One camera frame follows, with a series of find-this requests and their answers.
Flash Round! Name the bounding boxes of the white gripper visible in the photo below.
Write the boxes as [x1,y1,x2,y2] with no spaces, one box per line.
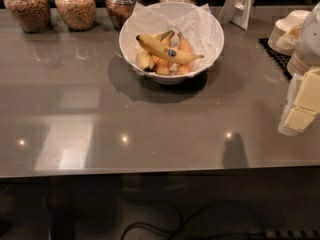
[278,68,320,136]

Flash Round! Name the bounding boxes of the yellow banana with sticker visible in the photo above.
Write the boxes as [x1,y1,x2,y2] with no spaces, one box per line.
[136,34,203,64]

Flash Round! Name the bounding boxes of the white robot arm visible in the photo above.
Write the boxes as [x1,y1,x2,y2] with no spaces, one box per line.
[278,3,320,136]

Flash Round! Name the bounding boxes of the white bowl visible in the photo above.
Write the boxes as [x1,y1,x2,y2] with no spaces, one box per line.
[118,1,225,86]

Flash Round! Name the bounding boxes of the lower yellow banana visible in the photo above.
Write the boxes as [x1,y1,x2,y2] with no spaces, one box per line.
[137,48,155,72]

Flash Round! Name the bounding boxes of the black rubber mat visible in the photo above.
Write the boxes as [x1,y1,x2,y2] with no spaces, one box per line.
[258,38,292,81]

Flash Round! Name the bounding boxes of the white sign stand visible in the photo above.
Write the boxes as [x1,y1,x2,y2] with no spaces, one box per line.
[218,0,255,30]

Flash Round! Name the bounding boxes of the black power strip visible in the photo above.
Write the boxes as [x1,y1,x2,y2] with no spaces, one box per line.
[247,230,320,240]

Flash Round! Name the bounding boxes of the white paper liner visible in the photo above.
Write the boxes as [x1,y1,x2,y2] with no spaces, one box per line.
[125,2,221,74]

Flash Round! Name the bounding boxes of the orange fruit pieces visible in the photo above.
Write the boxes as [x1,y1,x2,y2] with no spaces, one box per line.
[153,33,193,76]

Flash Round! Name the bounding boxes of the leftmost glass jar of grains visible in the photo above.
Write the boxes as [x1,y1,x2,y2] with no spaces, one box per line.
[4,0,51,33]

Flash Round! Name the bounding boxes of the black cable on floor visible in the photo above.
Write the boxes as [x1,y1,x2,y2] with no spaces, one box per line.
[119,200,268,240]

